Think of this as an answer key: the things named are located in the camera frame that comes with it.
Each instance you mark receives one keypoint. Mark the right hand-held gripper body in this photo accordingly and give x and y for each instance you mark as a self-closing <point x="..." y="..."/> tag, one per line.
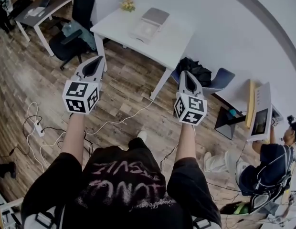
<point x="191" y="108"/>

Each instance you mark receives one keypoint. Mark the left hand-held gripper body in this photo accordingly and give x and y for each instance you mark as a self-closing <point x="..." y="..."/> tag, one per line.
<point x="78" y="93"/>

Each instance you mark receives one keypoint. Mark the grey white box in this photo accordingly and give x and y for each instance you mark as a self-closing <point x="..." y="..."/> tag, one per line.
<point x="150" y="23"/>

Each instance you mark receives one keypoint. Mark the person's left forearm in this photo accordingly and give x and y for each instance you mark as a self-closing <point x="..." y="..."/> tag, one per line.
<point x="72" y="135"/>

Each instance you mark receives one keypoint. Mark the person's right forearm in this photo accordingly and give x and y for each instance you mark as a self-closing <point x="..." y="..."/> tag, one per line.
<point x="185" y="144"/>

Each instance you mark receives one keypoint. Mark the black bag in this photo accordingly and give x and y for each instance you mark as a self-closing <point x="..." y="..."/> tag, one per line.
<point x="193" y="70"/>

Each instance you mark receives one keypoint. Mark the blue grey chair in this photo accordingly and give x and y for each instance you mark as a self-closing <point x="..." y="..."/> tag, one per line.
<point x="222" y="79"/>

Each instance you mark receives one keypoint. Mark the black office chair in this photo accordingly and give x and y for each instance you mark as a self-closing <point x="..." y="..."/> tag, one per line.
<point x="71" y="42"/>

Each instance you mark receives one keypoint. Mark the white power strip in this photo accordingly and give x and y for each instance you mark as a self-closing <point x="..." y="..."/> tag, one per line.
<point x="39" y="128"/>

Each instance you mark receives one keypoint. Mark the person's white shoe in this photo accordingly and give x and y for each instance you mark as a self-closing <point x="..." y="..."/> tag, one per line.
<point x="142" y="135"/>

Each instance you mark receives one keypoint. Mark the yellow board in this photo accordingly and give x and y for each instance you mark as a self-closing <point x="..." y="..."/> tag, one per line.
<point x="251" y="101"/>

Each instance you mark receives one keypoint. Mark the person's black trouser leg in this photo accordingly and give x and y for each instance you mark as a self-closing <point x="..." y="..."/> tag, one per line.
<point x="138" y="144"/>

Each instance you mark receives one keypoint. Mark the white table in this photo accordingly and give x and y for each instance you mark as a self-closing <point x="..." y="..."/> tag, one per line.
<point x="167" y="44"/>

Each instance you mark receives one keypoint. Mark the grey desk with white legs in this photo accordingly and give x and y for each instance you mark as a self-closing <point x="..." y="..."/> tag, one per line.
<point x="40" y="14"/>

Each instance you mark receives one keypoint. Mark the dark laptop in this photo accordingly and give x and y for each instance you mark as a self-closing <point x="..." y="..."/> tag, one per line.
<point x="45" y="2"/>

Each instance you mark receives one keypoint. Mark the yellow flower bunch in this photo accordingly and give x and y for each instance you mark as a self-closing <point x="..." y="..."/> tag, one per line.
<point x="127" y="4"/>

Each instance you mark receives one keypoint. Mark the person's black printed t-shirt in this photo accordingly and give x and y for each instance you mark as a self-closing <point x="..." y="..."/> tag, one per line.
<point x="124" y="190"/>

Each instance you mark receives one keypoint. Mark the black tripod equipment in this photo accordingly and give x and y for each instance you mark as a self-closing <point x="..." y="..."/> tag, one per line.
<point x="2" y="14"/>

